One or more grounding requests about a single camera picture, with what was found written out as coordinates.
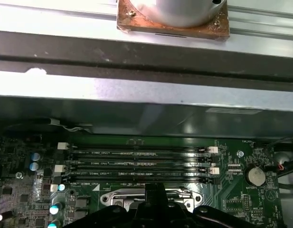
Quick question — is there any metal socket cover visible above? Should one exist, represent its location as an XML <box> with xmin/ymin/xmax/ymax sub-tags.
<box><xmin>110</xmin><ymin>196</ymin><xmax>194</xmax><ymax>212</ymax></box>

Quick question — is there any metal locking lever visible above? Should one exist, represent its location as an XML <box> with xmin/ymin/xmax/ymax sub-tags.
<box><xmin>165</xmin><ymin>189</ymin><xmax>193</xmax><ymax>198</ymax></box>

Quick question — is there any silver coin battery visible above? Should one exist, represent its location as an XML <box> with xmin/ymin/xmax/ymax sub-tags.
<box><xmin>247</xmin><ymin>166</ymin><xmax>265</xmax><ymax>187</ymax></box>

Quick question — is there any green motherboard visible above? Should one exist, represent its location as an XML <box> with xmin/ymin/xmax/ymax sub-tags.
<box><xmin>0</xmin><ymin>134</ymin><xmax>282</xmax><ymax>228</ymax></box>

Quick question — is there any black open PC case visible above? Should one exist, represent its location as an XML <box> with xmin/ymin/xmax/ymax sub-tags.
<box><xmin>0</xmin><ymin>30</ymin><xmax>293</xmax><ymax>228</ymax></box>

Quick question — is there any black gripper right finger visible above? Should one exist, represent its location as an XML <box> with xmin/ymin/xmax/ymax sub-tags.
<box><xmin>156</xmin><ymin>184</ymin><xmax>288</xmax><ymax>228</ymax></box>

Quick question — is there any CPU socket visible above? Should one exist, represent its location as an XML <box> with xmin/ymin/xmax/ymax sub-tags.
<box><xmin>100</xmin><ymin>188</ymin><xmax>202</xmax><ymax>214</ymax></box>

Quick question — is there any black RAM slot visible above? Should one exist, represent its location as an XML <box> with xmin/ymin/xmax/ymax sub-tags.
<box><xmin>57</xmin><ymin>142</ymin><xmax>218</xmax><ymax>154</ymax></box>
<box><xmin>56</xmin><ymin>154</ymin><xmax>217</xmax><ymax>166</ymax></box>
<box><xmin>51</xmin><ymin>175</ymin><xmax>219</xmax><ymax>190</ymax></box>
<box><xmin>54</xmin><ymin>164</ymin><xmax>220</xmax><ymax>176</ymax></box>

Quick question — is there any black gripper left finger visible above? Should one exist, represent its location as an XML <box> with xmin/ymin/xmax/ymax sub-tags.
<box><xmin>67</xmin><ymin>184</ymin><xmax>157</xmax><ymax>228</ymax></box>

